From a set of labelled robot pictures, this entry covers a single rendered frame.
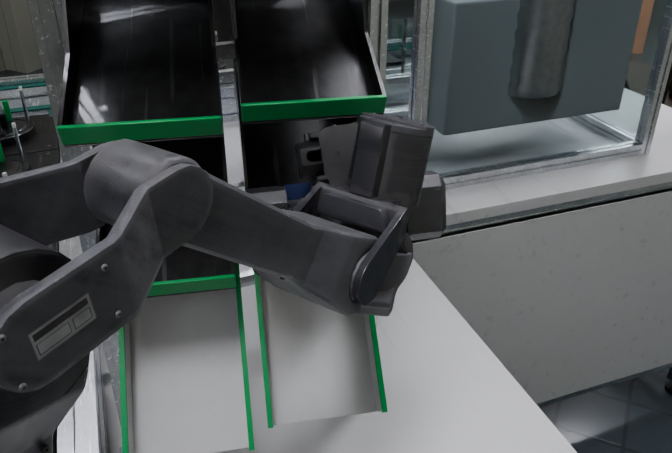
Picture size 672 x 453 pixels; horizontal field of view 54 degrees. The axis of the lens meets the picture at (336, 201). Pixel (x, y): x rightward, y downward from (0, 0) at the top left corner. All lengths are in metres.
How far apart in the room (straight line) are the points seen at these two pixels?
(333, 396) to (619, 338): 1.38
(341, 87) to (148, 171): 0.37
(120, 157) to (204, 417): 0.51
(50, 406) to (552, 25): 1.39
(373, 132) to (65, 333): 0.28
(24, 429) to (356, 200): 0.28
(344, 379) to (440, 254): 0.75
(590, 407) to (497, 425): 1.35
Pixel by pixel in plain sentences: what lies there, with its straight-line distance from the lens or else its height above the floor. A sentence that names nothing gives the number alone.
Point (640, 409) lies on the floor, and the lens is 2.38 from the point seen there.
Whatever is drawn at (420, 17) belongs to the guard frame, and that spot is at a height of 1.26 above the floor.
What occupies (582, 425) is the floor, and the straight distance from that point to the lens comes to 2.26.
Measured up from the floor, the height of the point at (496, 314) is 0.54.
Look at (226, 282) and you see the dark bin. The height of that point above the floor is 1.20.
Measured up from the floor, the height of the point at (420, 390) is 0.86.
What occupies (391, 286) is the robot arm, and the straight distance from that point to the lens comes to 0.50.
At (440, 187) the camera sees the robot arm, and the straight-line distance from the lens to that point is 0.61.
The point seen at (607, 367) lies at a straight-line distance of 2.12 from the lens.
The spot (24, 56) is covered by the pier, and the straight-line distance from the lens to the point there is 5.72.
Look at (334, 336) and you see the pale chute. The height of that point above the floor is 1.05.
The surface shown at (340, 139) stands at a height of 1.35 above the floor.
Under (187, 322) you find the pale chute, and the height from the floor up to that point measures 1.09.
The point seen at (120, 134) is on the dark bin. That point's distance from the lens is 0.57.
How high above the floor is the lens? 1.57
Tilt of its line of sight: 28 degrees down
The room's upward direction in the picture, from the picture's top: straight up
